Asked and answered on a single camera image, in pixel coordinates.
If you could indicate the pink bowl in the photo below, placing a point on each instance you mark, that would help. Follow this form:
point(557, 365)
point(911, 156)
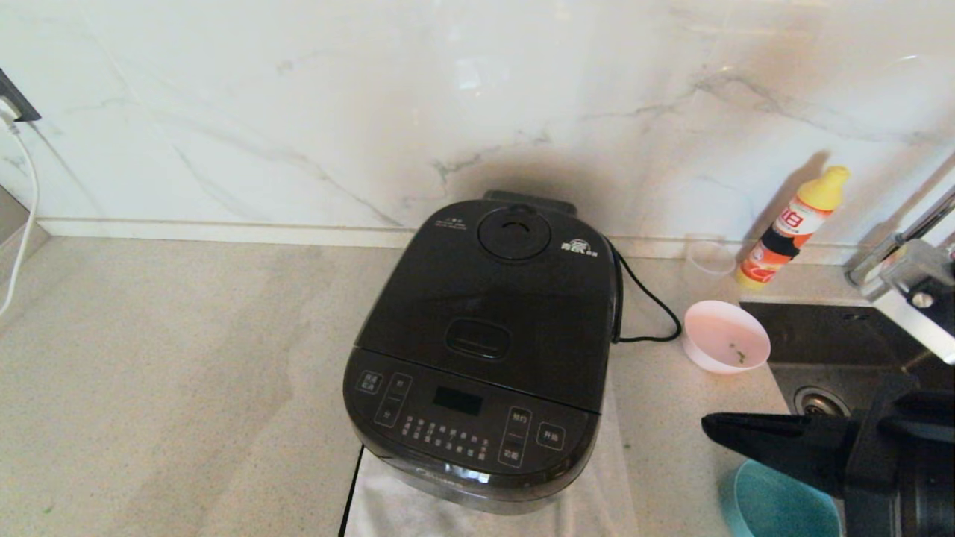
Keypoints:
point(712, 332)

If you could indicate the blue bowl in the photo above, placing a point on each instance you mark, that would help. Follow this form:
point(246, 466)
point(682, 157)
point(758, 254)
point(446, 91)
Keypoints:
point(776, 511)

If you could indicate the orange yellow detergent bottle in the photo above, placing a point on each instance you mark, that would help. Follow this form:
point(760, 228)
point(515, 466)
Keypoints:
point(791, 224)

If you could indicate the white cloth mat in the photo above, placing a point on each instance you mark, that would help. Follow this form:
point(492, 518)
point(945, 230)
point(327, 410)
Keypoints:
point(388, 514)

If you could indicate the steel sink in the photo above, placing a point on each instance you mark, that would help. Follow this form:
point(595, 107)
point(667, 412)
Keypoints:
point(821, 335)

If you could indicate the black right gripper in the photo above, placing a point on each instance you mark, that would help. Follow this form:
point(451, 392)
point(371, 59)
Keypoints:
point(903, 462)

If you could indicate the clear glass cup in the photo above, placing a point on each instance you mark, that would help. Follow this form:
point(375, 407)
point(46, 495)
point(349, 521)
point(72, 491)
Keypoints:
point(709, 257)

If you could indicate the black rice cooker lid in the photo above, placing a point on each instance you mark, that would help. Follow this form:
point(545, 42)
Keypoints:
point(485, 298)

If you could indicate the steel sink drain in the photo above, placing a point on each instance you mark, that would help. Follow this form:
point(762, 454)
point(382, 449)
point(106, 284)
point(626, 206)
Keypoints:
point(817, 400)

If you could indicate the black strip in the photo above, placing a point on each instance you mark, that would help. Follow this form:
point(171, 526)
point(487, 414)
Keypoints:
point(351, 496)

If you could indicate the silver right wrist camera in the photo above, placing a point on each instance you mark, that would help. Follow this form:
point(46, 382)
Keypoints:
point(918, 298)

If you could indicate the chrome faucet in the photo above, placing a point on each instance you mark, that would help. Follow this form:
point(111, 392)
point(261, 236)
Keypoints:
point(891, 250)

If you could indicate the grey wall outlet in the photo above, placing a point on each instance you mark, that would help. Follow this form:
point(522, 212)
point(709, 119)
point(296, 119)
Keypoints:
point(16, 101)

